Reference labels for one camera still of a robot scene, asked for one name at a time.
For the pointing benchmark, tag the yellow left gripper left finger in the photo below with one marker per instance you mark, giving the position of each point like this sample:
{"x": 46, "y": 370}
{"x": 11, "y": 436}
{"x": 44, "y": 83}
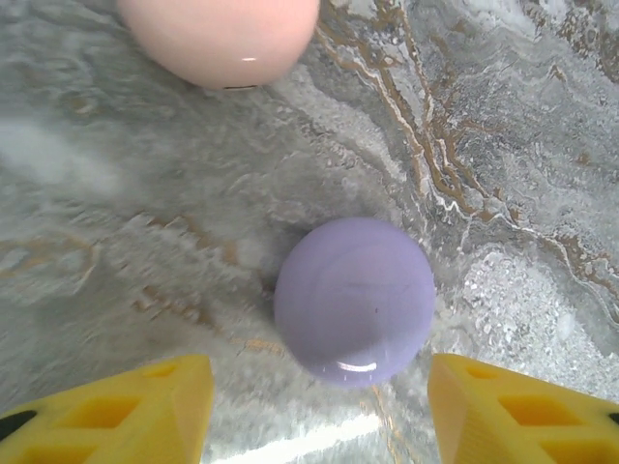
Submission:
{"x": 159, "y": 435}

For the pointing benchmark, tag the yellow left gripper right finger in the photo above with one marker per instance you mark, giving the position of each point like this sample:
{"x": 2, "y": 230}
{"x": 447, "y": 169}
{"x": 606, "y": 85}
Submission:
{"x": 474, "y": 435}

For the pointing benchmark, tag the pink earbud charging case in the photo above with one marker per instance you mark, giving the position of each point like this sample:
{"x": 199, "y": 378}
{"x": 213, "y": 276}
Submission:
{"x": 217, "y": 38}

